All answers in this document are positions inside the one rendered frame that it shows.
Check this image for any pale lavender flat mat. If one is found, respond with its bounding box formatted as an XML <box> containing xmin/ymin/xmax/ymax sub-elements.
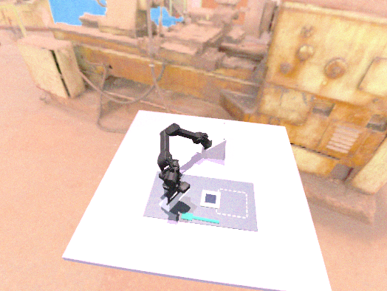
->
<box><xmin>143</xmin><ymin>171</ymin><xmax>258</xmax><ymax>232</ymax></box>

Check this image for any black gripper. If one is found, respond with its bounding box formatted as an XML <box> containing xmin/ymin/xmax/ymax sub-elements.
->
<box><xmin>159</xmin><ymin>172</ymin><xmax>190</xmax><ymax>194</ymax></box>

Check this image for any white square tile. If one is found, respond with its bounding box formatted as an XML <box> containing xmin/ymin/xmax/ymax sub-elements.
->
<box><xmin>200</xmin><ymin>190</ymin><xmax>221</xmax><ymax>209</ymax></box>

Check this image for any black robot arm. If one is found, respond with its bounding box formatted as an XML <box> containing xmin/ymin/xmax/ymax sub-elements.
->
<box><xmin>157</xmin><ymin>123</ymin><xmax>212</xmax><ymax>191</ymax></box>

